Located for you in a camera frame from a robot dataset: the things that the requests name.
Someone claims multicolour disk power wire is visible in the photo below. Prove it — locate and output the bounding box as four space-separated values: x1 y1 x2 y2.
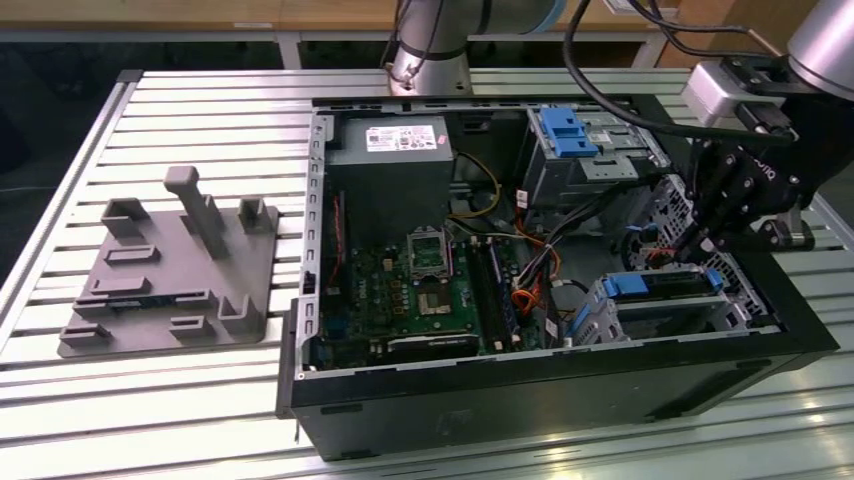
643 243 688 266

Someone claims hard disk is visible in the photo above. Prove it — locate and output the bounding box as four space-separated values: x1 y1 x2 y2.
601 268 727 302

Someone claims metal disk bay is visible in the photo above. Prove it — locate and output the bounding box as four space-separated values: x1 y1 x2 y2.
569 269 781 347

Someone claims black RAM slot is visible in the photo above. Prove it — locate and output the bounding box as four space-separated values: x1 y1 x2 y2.
464 235 490 354
485 237 518 351

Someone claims grey metal drive cage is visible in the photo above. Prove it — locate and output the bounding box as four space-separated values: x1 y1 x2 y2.
521 104 673 214

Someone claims blue drive latch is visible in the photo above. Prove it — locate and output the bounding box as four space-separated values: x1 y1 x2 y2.
538 107 600 158

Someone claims wooden cabinet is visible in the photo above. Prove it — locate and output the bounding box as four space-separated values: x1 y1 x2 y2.
656 0 801 71

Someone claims metal socket cover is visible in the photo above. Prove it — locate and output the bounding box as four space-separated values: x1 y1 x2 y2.
404 224 456 281

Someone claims black PC case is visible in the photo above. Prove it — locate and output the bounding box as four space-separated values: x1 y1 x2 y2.
274 92 840 462

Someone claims square CPU socket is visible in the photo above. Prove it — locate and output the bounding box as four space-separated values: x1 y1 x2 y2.
413 287 460 321

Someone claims grey power supply unit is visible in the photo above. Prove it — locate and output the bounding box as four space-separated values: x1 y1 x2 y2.
324 115 456 251

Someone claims black graphics card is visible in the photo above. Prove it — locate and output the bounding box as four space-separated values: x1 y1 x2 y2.
380 330 482 359

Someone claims green motherboard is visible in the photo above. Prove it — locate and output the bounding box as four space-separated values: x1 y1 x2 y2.
317 219 558 362

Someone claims grey parts rack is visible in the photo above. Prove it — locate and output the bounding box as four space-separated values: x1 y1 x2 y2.
55 165 281 359

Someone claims green RAM stick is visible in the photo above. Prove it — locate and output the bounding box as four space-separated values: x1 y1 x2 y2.
105 295 185 310

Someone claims grey camera bracket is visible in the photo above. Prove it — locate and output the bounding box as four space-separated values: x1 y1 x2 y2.
751 207 816 251

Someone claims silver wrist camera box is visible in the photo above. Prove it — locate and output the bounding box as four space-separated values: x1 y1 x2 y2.
684 59 759 124

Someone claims black wire bundle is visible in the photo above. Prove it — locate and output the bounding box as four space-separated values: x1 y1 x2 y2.
516 179 659 246

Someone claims black cable with copper end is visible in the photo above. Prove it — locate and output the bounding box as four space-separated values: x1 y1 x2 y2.
636 0 785 57

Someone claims yellow wire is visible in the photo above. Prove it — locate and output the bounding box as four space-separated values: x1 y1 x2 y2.
446 151 502 220

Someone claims thick black cable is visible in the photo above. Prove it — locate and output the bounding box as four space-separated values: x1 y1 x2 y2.
561 0 799 146

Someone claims orange red wire bundle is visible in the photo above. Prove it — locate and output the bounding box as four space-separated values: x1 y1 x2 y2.
509 243 562 321

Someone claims wooden desk with white frame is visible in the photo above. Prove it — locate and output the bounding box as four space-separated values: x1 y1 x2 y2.
0 0 681 70

